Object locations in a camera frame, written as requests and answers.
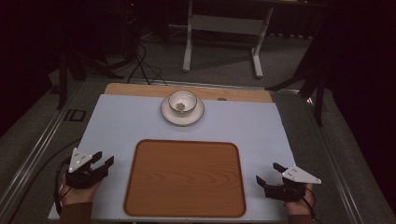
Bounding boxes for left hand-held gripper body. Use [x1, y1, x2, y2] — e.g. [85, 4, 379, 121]
[64, 147, 105, 189]

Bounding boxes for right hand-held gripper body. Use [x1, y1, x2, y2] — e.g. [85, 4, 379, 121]
[263, 164, 322, 203]

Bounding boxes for person's left hand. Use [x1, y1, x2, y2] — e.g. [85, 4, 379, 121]
[59, 173, 103, 207]

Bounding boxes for person's right hand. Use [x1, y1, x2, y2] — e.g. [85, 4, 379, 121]
[283, 182, 314, 217]

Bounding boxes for light blue mat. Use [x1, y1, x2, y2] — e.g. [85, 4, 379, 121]
[48, 92, 297, 224]

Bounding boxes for brown wooden tray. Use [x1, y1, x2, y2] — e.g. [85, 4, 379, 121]
[123, 138, 248, 218]

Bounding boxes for dark tripod stand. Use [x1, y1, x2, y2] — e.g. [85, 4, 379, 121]
[265, 36, 332, 127]
[49, 46, 125, 110]

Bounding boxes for white saucer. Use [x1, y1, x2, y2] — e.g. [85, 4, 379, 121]
[160, 94, 205, 127]

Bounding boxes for white bowl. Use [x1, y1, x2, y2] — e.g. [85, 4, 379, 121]
[167, 90, 198, 113]

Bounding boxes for black equipment tower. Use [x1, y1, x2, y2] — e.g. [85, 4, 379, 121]
[122, 0, 140, 60]

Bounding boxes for white metal stand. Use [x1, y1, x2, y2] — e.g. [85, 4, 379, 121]
[182, 0, 276, 79]

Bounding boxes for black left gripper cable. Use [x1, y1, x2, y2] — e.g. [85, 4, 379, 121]
[53, 156, 73, 217]

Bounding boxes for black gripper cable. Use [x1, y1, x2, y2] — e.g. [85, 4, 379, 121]
[53, 156, 73, 217]
[298, 186, 323, 224]

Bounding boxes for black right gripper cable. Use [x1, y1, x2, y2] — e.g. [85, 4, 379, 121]
[298, 186, 323, 224]

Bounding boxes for black floor cable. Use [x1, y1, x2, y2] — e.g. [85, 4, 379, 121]
[6, 137, 82, 224]

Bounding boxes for metal floor rail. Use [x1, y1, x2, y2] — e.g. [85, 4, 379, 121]
[0, 79, 84, 218]
[298, 91, 366, 224]

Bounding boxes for black floor cables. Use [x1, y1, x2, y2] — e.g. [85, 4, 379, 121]
[126, 40, 168, 87]

